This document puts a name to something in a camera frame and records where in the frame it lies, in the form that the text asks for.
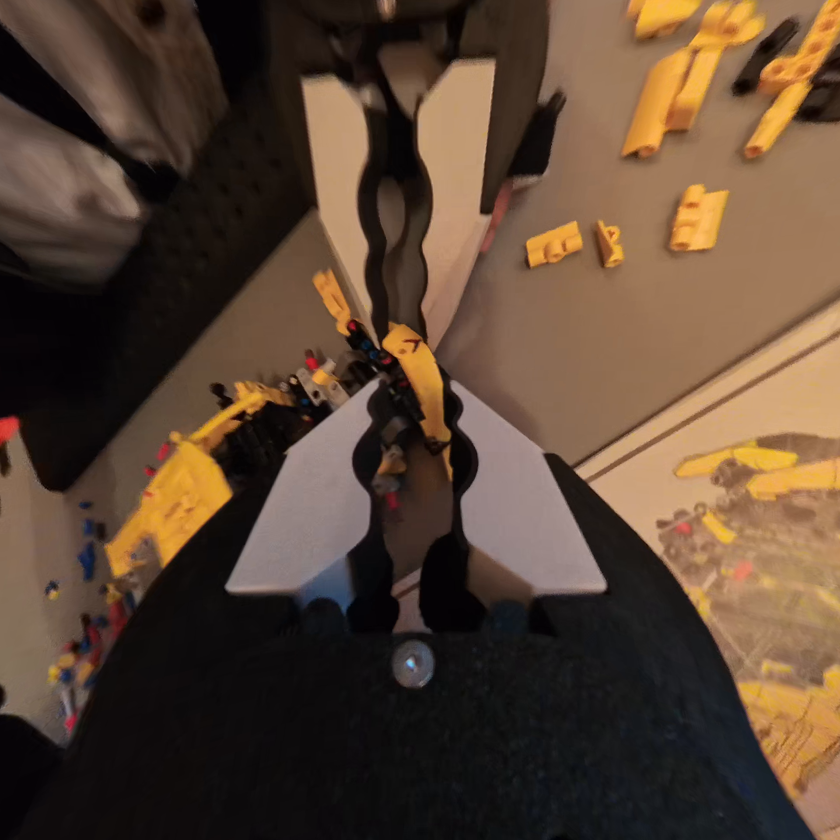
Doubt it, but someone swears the yellow toy car model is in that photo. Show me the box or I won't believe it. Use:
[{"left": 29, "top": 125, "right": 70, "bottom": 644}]
[{"left": 105, "top": 357, "right": 352, "bottom": 581}]

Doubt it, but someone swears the white shirt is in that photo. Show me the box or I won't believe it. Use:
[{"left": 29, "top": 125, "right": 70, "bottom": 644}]
[{"left": 0, "top": 95, "right": 145, "bottom": 283}]

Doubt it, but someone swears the black lanyard strap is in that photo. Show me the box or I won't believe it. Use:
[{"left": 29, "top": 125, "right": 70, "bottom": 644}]
[{"left": 0, "top": 26, "right": 181, "bottom": 201}]

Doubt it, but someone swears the person's left hand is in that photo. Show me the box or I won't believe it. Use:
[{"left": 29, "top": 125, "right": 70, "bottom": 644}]
[{"left": 480, "top": 180, "right": 515, "bottom": 255}]

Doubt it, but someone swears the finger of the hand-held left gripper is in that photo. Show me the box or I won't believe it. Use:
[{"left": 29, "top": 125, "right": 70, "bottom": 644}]
[
  {"left": 415, "top": 58, "right": 496, "bottom": 350},
  {"left": 301, "top": 73, "right": 395, "bottom": 339}
]

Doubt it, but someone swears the yellow long panel brick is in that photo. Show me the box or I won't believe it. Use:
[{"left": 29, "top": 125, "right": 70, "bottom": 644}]
[{"left": 312, "top": 269, "right": 353, "bottom": 337}]

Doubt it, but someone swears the pile of yellow black bricks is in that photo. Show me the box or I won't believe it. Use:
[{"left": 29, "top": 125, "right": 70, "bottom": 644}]
[{"left": 525, "top": 0, "right": 840, "bottom": 270}]

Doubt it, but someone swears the yellow arrow panel assembly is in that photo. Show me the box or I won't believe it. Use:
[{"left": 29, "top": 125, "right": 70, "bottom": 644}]
[{"left": 346, "top": 320, "right": 455, "bottom": 519}]

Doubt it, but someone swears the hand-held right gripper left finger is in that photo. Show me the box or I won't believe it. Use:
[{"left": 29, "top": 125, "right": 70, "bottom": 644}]
[{"left": 225, "top": 379, "right": 382, "bottom": 599}]

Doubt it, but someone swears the pile of small coloured pins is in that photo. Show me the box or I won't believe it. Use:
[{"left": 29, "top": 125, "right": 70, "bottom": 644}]
[{"left": 41, "top": 440, "right": 173, "bottom": 737}]

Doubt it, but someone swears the open instruction booklet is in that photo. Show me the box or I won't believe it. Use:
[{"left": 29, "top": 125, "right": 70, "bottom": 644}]
[{"left": 574, "top": 308, "right": 840, "bottom": 840}]

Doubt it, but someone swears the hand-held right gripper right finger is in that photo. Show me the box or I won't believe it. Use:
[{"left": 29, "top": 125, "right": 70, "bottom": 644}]
[{"left": 449, "top": 379, "right": 608, "bottom": 598}]

